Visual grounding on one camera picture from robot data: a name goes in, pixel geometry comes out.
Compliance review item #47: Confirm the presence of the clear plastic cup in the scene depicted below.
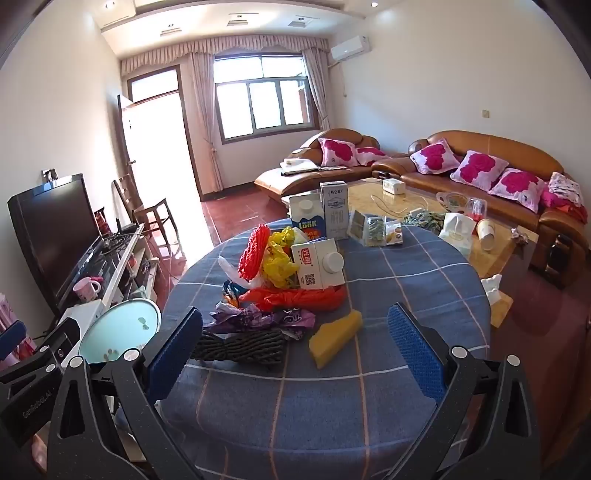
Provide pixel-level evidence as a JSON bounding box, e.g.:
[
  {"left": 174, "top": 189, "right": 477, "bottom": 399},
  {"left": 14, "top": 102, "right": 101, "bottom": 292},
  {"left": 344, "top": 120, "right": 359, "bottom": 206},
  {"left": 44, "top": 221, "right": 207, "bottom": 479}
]
[{"left": 466, "top": 198, "right": 490, "bottom": 222}]

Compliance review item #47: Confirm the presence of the white small-print pillow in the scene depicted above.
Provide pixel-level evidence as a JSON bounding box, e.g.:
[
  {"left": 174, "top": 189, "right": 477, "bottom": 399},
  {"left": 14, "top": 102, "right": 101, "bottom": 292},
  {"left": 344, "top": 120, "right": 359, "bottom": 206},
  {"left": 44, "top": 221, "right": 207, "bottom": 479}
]
[{"left": 540, "top": 172, "right": 585, "bottom": 222}]

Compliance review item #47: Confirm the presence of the grey white milk carton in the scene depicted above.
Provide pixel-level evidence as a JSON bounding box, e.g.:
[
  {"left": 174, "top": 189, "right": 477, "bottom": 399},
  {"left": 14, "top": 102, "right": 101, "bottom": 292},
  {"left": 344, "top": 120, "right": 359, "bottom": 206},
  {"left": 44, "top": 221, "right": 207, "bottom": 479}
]
[{"left": 320, "top": 181, "right": 349, "bottom": 241}]

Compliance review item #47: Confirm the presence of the white door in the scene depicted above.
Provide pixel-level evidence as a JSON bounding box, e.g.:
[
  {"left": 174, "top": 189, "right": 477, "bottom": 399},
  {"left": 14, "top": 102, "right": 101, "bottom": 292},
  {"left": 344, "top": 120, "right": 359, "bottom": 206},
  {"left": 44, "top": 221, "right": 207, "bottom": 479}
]
[{"left": 116, "top": 95, "right": 139, "bottom": 204}]

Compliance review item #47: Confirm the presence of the beige frilled curtain valance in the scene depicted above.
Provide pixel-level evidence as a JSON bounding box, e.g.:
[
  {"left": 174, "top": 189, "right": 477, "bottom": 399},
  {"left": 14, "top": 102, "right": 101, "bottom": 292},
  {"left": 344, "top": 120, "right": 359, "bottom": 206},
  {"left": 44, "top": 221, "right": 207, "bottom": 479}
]
[{"left": 121, "top": 34, "right": 329, "bottom": 77}]

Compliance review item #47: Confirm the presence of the yellow marble coffee table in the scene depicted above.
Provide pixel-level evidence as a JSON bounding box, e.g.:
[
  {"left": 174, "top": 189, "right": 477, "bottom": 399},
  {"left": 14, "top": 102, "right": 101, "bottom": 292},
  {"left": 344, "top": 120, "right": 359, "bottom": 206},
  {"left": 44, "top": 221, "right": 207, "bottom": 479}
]
[{"left": 281, "top": 178, "right": 541, "bottom": 328}]

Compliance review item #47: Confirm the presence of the pink floral thermos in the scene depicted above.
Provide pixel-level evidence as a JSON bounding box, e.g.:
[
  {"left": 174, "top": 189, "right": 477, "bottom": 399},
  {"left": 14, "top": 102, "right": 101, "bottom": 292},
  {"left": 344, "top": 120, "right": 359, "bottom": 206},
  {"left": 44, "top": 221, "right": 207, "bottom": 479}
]
[{"left": 0, "top": 293, "right": 28, "bottom": 370}]

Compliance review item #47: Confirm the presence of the pile of green candies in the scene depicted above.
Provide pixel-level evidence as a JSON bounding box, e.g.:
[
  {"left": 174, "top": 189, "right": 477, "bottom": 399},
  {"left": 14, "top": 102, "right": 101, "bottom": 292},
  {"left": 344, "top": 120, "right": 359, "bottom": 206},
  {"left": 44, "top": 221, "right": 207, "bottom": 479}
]
[{"left": 404, "top": 210, "right": 446, "bottom": 234}]

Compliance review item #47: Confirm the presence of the brown framed window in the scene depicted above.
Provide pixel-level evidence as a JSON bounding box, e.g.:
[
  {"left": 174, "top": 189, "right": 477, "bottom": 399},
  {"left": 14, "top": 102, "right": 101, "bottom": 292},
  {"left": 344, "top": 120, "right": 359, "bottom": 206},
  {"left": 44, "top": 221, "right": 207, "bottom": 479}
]
[{"left": 213, "top": 53, "right": 319, "bottom": 141}]

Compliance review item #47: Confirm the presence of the black flat television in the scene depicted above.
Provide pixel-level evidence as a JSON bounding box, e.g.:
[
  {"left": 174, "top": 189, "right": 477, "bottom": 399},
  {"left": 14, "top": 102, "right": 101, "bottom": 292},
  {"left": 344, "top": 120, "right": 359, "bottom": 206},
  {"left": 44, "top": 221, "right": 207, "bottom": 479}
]
[{"left": 7, "top": 173, "right": 105, "bottom": 319}]

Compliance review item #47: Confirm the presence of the pink mug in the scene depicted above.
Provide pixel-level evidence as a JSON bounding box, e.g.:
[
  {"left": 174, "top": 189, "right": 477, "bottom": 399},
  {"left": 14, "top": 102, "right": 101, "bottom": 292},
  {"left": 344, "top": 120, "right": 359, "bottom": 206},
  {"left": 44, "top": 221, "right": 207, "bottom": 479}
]
[{"left": 73, "top": 277, "right": 101, "bottom": 303}]

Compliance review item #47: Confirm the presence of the pink flower pillow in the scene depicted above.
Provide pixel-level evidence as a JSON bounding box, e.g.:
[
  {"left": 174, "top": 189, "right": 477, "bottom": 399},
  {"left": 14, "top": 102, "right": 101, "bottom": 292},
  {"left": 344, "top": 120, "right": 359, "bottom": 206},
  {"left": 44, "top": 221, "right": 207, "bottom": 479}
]
[
  {"left": 355, "top": 147, "right": 389, "bottom": 167},
  {"left": 450, "top": 150, "right": 509, "bottom": 192},
  {"left": 410, "top": 141, "right": 462, "bottom": 175},
  {"left": 318, "top": 137, "right": 358, "bottom": 168},
  {"left": 488, "top": 167, "right": 548, "bottom": 213}
]

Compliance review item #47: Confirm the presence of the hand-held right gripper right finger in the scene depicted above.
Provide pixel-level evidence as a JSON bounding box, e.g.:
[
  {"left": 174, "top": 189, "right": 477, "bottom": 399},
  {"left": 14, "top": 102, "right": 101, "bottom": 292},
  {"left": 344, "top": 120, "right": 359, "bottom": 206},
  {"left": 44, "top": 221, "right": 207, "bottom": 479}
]
[{"left": 388, "top": 302, "right": 541, "bottom": 480}]

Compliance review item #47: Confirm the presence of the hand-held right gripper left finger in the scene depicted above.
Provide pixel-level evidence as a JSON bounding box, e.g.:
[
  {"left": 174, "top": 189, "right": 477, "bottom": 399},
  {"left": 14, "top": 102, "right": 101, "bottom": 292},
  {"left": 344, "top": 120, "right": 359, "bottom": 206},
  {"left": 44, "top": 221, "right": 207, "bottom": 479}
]
[{"left": 46, "top": 307, "right": 204, "bottom": 480}]

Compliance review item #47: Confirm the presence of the white plastic bag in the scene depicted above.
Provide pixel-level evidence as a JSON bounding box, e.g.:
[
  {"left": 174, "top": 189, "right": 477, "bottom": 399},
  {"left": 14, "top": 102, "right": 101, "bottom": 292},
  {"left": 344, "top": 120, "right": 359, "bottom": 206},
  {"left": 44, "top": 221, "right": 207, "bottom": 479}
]
[{"left": 217, "top": 256, "right": 245, "bottom": 282}]

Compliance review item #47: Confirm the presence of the blue white drink carton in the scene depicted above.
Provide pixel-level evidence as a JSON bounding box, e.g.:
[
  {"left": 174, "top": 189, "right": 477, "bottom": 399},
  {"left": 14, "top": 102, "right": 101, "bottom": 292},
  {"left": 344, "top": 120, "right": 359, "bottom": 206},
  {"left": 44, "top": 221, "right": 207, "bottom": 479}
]
[{"left": 289, "top": 193, "right": 329, "bottom": 243}]

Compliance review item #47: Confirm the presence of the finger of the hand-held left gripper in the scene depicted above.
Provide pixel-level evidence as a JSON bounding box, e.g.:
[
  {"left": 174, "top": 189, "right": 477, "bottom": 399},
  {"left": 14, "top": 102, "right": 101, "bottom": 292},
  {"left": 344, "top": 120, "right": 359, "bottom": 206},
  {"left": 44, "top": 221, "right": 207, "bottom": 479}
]
[
  {"left": 0, "top": 320, "right": 27, "bottom": 352},
  {"left": 28, "top": 318, "right": 83, "bottom": 370}
]

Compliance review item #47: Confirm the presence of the orange blue snack wrapper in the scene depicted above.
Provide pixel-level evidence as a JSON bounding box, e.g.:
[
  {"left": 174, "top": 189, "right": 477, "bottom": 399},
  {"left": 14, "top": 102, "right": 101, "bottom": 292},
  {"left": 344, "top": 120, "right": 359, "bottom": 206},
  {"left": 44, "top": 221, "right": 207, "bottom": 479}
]
[{"left": 222, "top": 279, "right": 245, "bottom": 310}]

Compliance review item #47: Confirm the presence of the clear printed snack packet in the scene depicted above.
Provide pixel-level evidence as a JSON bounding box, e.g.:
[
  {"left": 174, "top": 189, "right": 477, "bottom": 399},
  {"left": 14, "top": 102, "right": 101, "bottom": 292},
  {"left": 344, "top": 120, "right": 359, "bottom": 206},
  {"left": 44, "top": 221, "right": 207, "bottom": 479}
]
[
  {"left": 365, "top": 216, "right": 386, "bottom": 247},
  {"left": 347, "top": 210, "right": 370, "bottom": 241}
]

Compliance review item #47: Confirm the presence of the red plastic bag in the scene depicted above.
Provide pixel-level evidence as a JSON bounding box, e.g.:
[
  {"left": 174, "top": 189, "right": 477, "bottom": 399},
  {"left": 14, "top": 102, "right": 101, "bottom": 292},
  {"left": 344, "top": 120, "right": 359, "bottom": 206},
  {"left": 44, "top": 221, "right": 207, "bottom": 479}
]
[{"left": 239, "top": 284, "right": 345, "bottom": 315}]

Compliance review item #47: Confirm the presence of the purple wrapper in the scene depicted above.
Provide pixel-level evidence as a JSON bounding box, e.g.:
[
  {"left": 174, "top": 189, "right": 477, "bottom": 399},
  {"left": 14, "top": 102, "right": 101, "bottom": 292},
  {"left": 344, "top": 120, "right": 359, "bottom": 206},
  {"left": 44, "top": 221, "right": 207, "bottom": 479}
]
[{"left": 203, "top": 305, "right": 315, "bottom": 342}]

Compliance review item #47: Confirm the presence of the clear patterned fruit plate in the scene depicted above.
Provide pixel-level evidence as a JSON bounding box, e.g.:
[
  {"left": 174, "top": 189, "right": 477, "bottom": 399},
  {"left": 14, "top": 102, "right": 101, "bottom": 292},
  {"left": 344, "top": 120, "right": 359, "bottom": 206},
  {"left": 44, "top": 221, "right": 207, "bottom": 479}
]
[{"left": 436, "top": 190, "right": 472, "bottom": 208}]

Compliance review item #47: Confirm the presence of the round glass side table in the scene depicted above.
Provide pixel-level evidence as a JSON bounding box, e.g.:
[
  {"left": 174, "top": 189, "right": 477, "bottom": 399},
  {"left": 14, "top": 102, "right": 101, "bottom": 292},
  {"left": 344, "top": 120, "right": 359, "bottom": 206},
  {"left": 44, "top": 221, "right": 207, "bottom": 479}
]
[{"left": 78, "top": 298, "right": 162, "bottom": 365}]

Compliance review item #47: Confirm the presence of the beige curtain panel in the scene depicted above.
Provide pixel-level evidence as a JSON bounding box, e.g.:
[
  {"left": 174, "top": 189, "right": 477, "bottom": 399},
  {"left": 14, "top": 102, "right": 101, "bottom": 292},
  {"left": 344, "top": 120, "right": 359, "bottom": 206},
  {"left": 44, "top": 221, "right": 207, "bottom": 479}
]
[
  {"left": 302, "top": 46, "right": 331, "bottom": 132},
  {"left": 191, "top": 51, "right": 222, "bottom": 195}
]

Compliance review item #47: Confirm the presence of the red net bag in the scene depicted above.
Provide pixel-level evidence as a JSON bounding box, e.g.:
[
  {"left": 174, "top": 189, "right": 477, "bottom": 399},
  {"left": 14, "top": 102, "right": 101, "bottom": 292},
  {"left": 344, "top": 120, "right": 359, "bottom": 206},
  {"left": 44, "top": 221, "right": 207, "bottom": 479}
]
[{"left": 238, "top": 224, "right": 271, "bottom": 282}]

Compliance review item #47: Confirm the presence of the beige paper cup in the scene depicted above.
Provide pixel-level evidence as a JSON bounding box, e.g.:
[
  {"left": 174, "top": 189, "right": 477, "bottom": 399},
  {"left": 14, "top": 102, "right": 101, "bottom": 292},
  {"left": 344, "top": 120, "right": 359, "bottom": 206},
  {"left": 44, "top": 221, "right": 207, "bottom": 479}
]
[{"left": 475, "top": 218, "right": 497, "bottom": 251}]

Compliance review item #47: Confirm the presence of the yellow plastic bag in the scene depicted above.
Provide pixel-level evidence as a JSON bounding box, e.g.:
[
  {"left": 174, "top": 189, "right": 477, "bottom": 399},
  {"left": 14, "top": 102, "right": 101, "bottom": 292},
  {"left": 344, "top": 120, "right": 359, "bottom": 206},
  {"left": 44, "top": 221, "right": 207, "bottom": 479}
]
[{"left": 263, "top": 226, "right": 301, "bottom": 289}]

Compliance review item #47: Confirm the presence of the black rope bundle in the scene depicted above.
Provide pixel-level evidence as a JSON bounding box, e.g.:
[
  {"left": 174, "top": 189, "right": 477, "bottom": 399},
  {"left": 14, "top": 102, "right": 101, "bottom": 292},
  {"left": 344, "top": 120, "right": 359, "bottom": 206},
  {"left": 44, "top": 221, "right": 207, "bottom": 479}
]
[{"left": 191, "top": 330, "right": 287, "bottom": 367}]

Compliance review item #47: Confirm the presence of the white folded cloth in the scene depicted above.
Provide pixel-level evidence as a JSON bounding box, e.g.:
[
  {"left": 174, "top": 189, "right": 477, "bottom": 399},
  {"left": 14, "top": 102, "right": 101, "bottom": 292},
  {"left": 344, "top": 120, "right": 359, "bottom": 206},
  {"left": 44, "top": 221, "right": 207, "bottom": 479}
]
[{"left": 281, "top": 158, "right": 319, "bottom": 176}]

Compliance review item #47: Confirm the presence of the wooden chair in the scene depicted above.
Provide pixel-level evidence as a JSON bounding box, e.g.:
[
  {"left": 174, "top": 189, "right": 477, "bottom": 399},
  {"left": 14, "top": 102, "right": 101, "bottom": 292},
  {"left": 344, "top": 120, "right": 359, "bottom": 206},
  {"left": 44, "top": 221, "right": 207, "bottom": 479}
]
[{"left": 113, "top": 178, "right": 181, "bottom": 259}]

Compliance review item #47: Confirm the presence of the yellow sponge wedge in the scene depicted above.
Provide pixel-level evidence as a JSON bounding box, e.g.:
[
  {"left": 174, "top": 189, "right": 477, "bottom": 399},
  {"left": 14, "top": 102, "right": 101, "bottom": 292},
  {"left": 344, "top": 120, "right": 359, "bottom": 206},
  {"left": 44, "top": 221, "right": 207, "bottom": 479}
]
[{"left": 308, "top": 309, "right": 363, "bottom": 370}]

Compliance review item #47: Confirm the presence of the white air conditioner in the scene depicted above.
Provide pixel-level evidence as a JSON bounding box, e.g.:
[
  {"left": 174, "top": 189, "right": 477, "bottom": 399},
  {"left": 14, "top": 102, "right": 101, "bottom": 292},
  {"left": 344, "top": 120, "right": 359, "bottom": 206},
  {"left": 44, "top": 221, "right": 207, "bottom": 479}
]
[{"left": 330, "top": 36, "right": 372, "bottom": 63}]

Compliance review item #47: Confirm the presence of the white cable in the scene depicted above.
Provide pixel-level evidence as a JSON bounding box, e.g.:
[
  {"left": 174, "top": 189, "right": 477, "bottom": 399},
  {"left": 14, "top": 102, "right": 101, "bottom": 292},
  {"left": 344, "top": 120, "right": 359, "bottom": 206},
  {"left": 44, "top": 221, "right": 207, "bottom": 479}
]
[{"left": 369, "top": 189, "right": 444, "bottom": 217}]

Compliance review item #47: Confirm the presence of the small white QR card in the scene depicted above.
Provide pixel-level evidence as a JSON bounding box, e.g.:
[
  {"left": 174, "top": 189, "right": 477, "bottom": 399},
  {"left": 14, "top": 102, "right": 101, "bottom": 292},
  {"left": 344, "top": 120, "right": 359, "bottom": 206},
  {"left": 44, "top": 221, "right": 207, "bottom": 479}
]
[{"left": 291, "top": 237, "right": 346, "bottom": 289}]

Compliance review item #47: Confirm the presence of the brown leather chaise sofa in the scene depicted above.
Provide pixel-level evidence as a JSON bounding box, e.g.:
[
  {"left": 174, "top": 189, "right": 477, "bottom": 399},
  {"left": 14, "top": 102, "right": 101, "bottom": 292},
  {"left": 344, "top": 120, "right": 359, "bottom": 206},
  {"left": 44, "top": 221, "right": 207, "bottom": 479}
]
[{"left": 254, "top": 128, "right": 409, "bottom": 201}]

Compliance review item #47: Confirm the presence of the white glass television stand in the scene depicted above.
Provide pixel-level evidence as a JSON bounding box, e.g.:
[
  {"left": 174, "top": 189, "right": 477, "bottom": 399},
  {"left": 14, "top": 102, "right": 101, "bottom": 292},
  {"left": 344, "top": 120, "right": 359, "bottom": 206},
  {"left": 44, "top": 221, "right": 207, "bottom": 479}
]
[{"left": 55, "top": 226, "right": 160, "bottom": 333}]

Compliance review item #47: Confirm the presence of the long brown leather sofa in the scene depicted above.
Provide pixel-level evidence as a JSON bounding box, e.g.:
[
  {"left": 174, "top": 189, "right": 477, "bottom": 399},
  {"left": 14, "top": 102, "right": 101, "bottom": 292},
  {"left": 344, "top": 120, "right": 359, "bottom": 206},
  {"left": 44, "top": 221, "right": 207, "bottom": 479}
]
[{"left": 372, "top": 131, "right": 585, "bottom": 287}]

